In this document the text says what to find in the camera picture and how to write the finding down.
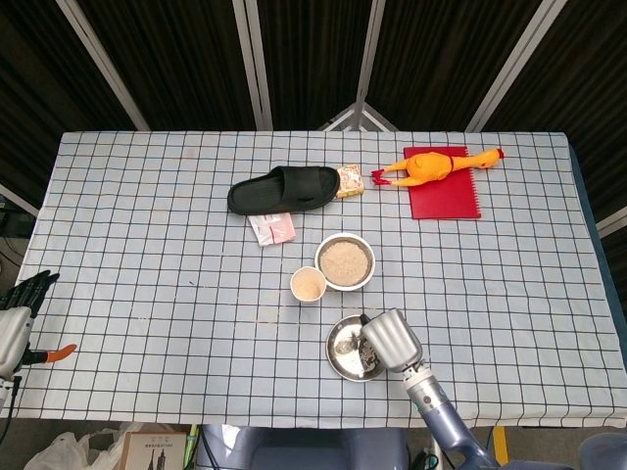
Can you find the dark folding screen white frames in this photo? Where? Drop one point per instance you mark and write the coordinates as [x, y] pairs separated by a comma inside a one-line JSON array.
[[186, 59]]

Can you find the yellow rubber chicken toy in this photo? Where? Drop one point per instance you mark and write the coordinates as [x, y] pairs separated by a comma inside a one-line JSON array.
[[426, 169]]

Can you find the brown cardboard box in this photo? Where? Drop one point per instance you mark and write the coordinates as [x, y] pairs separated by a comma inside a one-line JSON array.
[[152, 453]]

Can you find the steel bowl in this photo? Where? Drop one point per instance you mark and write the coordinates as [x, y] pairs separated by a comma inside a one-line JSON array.
[[372, 264]]

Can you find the white plastic bag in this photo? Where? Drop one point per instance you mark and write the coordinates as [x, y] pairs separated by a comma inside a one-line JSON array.
[[54, 455]]

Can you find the pink white sachet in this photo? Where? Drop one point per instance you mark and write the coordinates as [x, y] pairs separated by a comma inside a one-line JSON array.
[[274, 230]]

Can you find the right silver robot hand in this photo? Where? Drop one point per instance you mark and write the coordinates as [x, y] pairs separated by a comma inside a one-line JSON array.
[[394, 338]]

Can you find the black rubber slipper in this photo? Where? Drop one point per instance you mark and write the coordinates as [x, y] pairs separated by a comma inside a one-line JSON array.
[[274, 191]]

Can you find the blue checkered tablecloth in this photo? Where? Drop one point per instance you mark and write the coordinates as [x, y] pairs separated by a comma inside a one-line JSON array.
[[147, 245]]

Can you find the flat steel plate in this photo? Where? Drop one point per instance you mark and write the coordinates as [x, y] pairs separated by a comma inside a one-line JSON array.
[[338, 330]]

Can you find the white paper cup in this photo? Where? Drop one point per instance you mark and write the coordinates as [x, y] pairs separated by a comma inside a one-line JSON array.
[[303, 299]]

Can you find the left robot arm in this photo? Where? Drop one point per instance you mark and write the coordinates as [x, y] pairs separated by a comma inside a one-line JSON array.
[[4, 389]]

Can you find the heap of white rice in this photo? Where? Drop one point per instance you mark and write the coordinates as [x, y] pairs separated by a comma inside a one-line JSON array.
[[343, 264]]

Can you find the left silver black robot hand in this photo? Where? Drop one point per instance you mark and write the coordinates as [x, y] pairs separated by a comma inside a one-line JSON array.
[[14, 333]]

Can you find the red spiral notebook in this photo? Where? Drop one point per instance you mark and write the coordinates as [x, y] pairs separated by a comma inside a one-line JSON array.
[[441, 203]]

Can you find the yellow snack packet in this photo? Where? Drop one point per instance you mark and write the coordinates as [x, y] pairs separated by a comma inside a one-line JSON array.
[[350, 181]]

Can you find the right blue silver robot arm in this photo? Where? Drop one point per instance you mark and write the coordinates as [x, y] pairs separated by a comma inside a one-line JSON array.
[[441, 411]]

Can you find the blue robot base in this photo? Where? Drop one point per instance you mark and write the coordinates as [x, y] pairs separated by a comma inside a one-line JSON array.
[[294, 450]]

